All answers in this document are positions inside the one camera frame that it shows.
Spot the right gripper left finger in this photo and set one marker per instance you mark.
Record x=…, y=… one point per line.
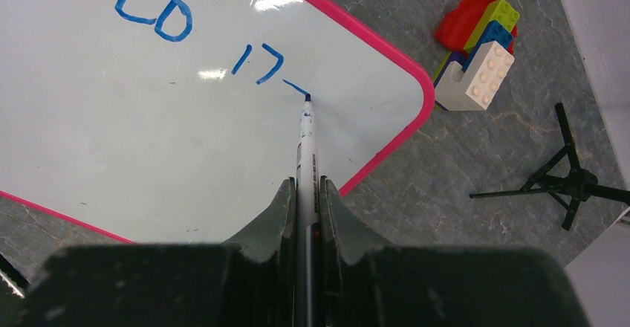
x=245, y=281

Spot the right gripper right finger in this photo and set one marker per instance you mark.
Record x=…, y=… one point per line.
x=369, y=281

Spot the black tripod stand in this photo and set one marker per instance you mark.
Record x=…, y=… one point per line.
x=569, y=191

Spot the blue whiteboard marker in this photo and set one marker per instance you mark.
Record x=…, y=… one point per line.
x=307, y=307

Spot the pink framed whiteboard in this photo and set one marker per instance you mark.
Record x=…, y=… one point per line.
x=177, y=120

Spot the colourful toy brick stack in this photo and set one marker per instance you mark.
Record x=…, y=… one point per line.
x=479, y=37

